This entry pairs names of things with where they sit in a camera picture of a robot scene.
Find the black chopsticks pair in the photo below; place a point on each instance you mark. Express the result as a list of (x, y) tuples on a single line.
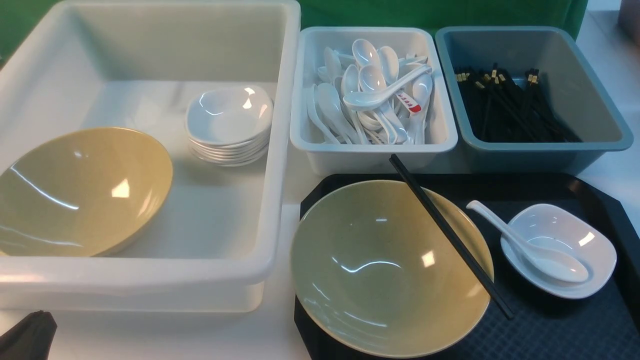
[(452, 237)]

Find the pile of white spoons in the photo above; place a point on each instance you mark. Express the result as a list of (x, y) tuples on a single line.
[(366, 69)]

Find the pile of black chopsticks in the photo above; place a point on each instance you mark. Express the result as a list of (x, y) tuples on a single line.
[(499, 109)]

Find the white square sauce dish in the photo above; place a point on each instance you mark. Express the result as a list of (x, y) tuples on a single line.
[(549, 226)]

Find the yellow bowl in tub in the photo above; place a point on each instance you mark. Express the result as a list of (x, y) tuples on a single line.
[(87, 193)]

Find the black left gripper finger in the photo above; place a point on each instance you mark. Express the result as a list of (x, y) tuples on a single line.
[(30, 338)]

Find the yellow noodle bowl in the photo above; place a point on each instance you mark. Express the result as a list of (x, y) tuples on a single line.
[(375, 272)]

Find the large white plastic tub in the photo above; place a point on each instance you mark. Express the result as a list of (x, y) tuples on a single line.
[(138, 64)]

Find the top white spoon in bin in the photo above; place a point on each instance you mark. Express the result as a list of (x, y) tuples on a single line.
[(366, 101)]

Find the white soup spoon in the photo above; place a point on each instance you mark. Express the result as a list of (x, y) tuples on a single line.
[(553, 263)]

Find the grey-blue chopstick bin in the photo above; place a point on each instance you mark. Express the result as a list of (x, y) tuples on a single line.
[(575, 93)]

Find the white spoon bin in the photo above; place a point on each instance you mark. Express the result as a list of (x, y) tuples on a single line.
[(441, 132)]

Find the spoon with red label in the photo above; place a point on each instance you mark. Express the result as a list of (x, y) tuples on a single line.
[(407, 101)]

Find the stack of white dishes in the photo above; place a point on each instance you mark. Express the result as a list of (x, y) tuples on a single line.
[(230, 126)]

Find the black serving tray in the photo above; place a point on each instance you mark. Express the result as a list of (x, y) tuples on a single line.
[(604, 326)]

